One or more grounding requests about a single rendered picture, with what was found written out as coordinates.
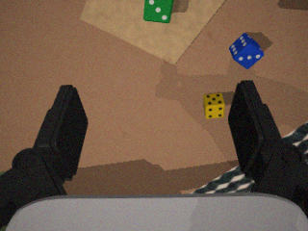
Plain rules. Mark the blue die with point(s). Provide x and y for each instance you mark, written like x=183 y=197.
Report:
x=246 y=51

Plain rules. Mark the green die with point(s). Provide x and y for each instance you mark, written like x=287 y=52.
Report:
x=157 y=10

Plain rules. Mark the yellow die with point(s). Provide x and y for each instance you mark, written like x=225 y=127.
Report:
x=213 y=105

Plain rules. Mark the tan mat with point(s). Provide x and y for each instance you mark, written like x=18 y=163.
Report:
x=168 y=41

